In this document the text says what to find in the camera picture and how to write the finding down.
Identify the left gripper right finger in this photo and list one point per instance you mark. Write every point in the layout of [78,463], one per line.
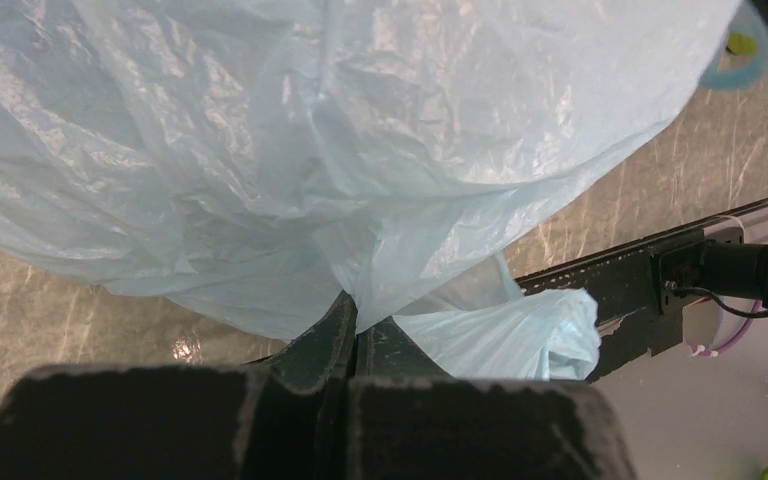
[406,419]

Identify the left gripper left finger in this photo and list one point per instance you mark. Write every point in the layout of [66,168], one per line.
[276,418]

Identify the light blue plastic bag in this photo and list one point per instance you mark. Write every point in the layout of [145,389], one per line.
[251,160]

